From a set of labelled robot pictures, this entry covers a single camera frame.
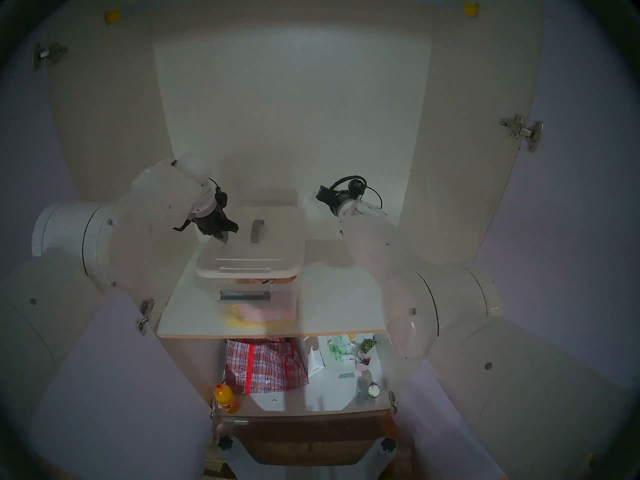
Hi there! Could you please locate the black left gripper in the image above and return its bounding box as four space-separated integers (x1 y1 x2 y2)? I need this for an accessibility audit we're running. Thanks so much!
195 206 240 245

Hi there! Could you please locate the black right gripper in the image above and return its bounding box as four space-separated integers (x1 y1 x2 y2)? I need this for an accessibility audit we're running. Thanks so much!
316 183 352 216

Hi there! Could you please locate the white plastic bin lid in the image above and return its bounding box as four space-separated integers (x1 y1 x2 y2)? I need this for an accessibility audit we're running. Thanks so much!
195 205 307 281

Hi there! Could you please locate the clear plastic storage bin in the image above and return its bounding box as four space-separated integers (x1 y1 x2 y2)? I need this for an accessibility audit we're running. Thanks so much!
194 264 307 331

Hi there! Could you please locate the white cabinet shelf board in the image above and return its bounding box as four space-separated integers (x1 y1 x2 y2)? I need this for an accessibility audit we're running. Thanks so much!
156 238 441 341
220 334 396 418

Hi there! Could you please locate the cream open wardrobe cabinet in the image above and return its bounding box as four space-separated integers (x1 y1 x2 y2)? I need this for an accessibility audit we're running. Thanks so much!
47 0 546 420

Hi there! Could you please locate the light pink cloth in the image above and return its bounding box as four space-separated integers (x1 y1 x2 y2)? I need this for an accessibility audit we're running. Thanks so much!
240 304 296 321

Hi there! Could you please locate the red plaid woven bag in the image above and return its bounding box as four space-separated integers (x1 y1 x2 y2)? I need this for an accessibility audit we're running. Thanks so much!
225 337 309 395

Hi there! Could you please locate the green patterned pack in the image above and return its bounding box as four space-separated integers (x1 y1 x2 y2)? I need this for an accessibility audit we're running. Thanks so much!
327 335 354 358

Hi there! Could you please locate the small white carton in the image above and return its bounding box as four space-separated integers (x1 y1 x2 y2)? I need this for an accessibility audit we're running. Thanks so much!
305 335 327 378

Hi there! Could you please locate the orange bottle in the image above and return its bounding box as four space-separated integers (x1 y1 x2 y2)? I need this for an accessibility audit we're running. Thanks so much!
214 383 240 415

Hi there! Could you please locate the brown wooden panel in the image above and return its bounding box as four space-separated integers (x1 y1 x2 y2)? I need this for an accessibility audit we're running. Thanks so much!
215 414 401 467

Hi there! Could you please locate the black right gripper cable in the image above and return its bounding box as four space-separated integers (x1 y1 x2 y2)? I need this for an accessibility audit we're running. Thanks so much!
327 175 384 210

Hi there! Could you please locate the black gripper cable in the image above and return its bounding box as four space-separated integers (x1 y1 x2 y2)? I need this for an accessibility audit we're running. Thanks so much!
327 175 384 210
172 176 229 233

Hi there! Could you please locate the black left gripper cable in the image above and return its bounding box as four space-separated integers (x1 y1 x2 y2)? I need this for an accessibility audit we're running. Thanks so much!
172 176 229 233

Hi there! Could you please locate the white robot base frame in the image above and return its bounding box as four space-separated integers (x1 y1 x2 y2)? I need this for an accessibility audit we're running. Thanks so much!
206 436 412 480

